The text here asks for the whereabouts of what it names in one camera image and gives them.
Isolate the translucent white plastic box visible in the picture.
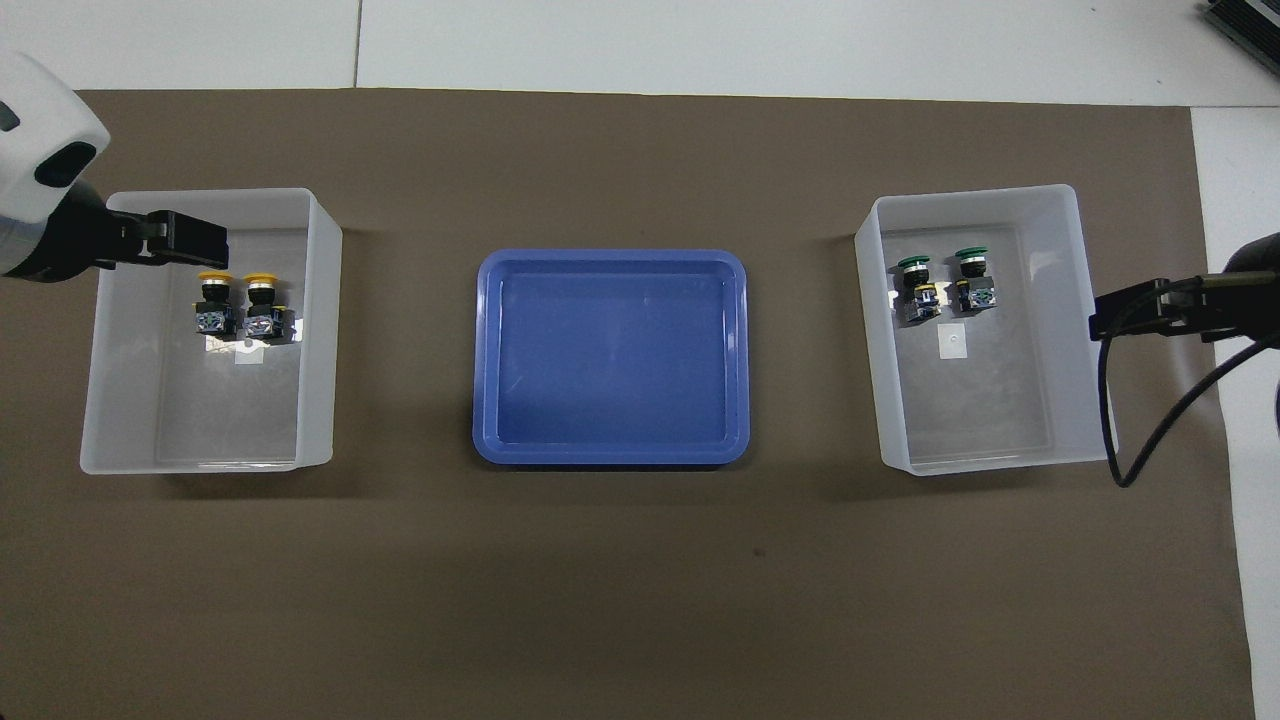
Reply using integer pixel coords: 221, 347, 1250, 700
80, 188, 343, 475
854, 183, 1119, 476

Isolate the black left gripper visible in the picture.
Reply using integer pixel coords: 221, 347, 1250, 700
5, 185, 229, 284

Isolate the yellow push button switch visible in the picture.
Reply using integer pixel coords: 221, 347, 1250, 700
195, 270, 238, 338
243, 272, 291, 343

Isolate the green push button switch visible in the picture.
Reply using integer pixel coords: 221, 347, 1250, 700
953, 247, 998, 313
897, 256, 941, 324

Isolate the brown paper table mat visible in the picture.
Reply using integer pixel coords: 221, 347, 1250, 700
0, 88, 1256, 720

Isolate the black ribbed metal device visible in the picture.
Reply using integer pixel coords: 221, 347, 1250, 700
1200, 0, 1280, 61

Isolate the blue plastic tray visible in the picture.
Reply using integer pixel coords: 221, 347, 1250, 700
472, 248, 752, 468

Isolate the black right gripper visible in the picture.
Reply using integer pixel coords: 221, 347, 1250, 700
1088, 233, 1280, 346

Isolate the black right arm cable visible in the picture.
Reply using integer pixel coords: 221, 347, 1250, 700
1095, 270, 1280, 489

